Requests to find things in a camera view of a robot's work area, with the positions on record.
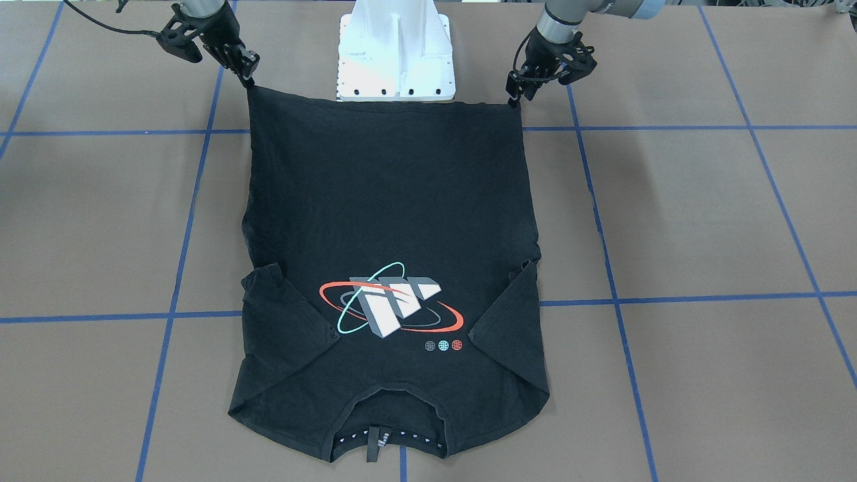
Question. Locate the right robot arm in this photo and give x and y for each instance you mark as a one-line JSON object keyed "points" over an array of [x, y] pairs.
{"points": [[198, 10]]}

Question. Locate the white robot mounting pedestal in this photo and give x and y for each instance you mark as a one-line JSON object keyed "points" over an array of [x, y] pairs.
{"points": [[392, 51]]}

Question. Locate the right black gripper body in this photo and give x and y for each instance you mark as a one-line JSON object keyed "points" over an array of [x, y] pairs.
{"points": [[215, 33]]}

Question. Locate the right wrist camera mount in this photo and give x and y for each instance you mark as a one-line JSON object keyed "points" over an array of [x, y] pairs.
{"points": [[178, 36]]}

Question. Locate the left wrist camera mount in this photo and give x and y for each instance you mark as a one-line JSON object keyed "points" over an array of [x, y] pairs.
{"points": [[575, 58]]}

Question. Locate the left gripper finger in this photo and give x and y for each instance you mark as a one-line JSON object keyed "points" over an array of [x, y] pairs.
{"points": [[516, 87]]}

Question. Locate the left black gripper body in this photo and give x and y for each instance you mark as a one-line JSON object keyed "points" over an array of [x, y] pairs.
{"points": [[543, 52]]}

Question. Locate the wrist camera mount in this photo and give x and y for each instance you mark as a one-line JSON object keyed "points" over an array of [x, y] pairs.
{"points": [[178, 36], [575, 58]]}

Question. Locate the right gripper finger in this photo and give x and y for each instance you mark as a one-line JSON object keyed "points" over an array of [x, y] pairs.
{"points": [[244, 65]]}

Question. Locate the black graphic t-shirt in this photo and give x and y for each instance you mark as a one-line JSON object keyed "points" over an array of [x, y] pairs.
{"points": [[393, 298]]}

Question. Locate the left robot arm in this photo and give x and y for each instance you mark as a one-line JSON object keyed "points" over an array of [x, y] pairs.
{"points": [[566, 16]]}

